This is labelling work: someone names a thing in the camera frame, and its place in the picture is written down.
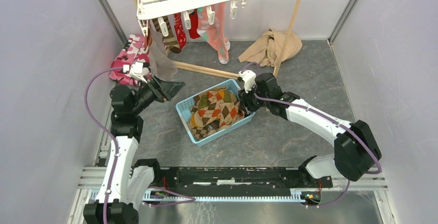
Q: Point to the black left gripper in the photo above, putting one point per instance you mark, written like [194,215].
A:
[165,91]

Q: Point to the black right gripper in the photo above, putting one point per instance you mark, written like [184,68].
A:
[245,100]

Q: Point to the argyle patterned sock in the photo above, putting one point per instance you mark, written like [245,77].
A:
[214,110]

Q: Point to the white plastic clip hanger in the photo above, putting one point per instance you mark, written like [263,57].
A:
[147,10]

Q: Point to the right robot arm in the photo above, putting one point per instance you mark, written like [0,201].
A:
[355,150]

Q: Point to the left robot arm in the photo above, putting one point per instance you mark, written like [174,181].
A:
[126,182]

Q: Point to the light blue plastic basket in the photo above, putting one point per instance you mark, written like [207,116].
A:
[184,110]

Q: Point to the brown cream striped sock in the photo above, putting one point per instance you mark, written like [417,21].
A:
[170,40]

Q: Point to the beige crumpled cloth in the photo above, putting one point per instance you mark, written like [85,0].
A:
[267,49]

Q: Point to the pink camouflage cloth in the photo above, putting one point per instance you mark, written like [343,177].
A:
[133,53]

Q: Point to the red snowflake sock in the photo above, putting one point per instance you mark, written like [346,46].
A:
[180,28]

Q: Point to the pink sock with green print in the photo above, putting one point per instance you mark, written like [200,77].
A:
[214,34]

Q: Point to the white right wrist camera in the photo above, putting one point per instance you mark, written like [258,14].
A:
[248,77]

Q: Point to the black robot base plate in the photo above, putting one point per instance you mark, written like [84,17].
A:
[176,185]

